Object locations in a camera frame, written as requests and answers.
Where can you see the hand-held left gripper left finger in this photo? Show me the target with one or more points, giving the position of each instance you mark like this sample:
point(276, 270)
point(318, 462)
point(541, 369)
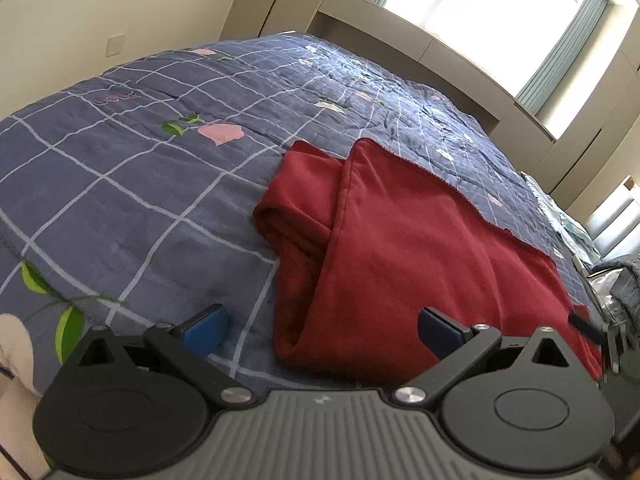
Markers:
point(207, 330)

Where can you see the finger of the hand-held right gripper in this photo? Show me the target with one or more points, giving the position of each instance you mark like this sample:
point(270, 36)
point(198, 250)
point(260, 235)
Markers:
point(587, 327)

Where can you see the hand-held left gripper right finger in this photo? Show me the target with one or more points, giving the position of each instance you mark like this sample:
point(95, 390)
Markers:
point(440, 332)

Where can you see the red long-sleeved shirt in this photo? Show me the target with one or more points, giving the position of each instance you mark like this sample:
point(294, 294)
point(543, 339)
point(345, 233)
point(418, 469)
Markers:
point(425, 270)

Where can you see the grey quilted jacket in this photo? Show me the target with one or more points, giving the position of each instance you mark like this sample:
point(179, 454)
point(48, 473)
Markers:
point(625, 280)

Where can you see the white charger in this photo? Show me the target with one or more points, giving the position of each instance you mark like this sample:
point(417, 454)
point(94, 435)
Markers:
point(578, 262)

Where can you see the grey padded headboard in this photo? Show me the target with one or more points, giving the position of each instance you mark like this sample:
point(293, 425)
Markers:
point(615, 220)

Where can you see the light blue folded cloth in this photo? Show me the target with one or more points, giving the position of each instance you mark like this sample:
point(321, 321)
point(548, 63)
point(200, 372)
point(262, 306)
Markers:
point(560, 220)

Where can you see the bed with blue plaid quilt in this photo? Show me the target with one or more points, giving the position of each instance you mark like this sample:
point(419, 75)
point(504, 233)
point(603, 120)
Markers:
point(125, 185)

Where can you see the blue-grey curtain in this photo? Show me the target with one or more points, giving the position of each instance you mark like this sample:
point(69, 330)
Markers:
point(565, 50)

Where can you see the window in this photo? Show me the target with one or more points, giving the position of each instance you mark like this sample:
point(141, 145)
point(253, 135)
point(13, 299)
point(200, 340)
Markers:
point(475, 10)

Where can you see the white wall outlet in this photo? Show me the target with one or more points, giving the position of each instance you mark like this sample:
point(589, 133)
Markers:
point(116, 45)

